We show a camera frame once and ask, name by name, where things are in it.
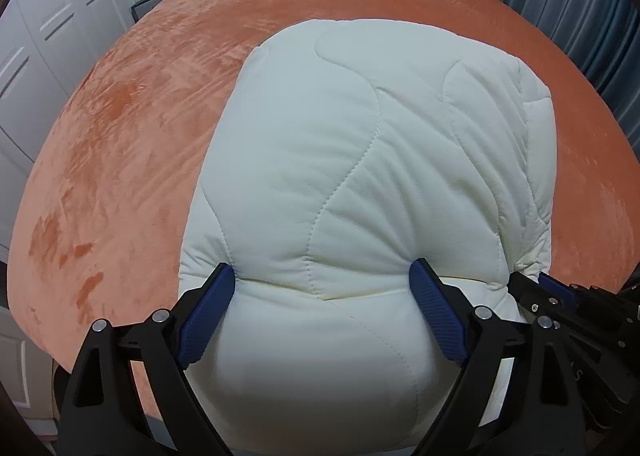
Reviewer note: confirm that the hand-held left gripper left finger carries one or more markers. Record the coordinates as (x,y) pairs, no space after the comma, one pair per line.
(207,316)

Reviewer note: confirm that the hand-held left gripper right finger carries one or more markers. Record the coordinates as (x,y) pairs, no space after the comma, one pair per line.
(437,316)

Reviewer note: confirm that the dark nightstand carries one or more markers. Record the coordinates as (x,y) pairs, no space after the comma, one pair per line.
(147,6)

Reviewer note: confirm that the cream quilted jacket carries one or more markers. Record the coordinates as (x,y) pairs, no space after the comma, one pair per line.
(360,161)

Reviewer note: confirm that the white wardrobe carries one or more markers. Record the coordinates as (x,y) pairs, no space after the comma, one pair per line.
(50,36)

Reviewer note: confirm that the orange plush bedspread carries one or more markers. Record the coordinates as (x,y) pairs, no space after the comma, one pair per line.
(150,136)

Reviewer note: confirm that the grey curtain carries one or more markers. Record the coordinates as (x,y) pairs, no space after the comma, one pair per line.
(575,11)

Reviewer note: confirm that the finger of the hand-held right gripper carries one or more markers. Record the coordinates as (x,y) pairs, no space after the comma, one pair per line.
(557,288)
(530,298)

